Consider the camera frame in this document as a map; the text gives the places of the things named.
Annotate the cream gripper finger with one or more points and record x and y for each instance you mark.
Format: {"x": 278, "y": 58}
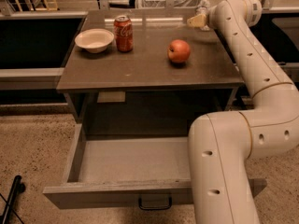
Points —
{"x": 198, "y": 21}

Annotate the clear plastic water bottle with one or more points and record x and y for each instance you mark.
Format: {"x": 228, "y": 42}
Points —
{"x": 202, "y": 12}

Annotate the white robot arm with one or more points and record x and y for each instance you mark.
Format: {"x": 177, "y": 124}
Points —
{"x": 219, "y": 143}

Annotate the grey open top drawer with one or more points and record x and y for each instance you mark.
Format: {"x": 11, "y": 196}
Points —
{"x": 114, "y": 169}

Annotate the red apple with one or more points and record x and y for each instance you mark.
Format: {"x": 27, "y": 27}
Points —
{"x": 178, "y": 51}

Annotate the red coca-cola can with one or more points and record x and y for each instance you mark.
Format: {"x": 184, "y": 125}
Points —
{"x": 123, "y": 32}

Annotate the grey cabinet table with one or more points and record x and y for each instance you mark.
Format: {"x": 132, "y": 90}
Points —
{"x": 147, "y": 67}

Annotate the white bowl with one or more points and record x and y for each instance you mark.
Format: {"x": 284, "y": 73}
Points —
{"x": 94, "y": 40}

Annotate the white label under tabletop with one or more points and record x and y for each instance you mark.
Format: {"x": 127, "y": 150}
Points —
{"x": 111, "y": 97}

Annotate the black stand leg left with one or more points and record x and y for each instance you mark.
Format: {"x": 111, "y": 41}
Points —
{"x": 9, "y": 211}

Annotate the white wire basket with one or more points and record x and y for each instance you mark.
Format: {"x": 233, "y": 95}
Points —
{"x": 144, "y": 4}

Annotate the black drawer handle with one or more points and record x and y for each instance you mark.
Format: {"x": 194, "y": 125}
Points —
{"x": 155, "y": 205}

